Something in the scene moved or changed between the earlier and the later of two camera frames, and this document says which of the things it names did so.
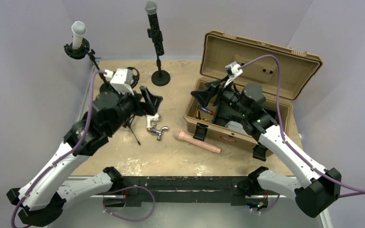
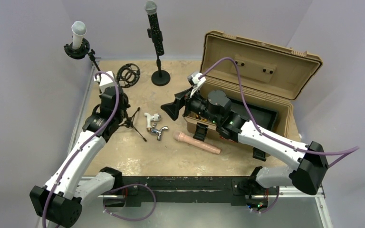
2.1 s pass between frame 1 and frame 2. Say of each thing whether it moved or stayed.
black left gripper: moved
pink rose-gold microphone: stayed
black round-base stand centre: stayed
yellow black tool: stayed
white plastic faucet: stayed
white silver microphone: stayed
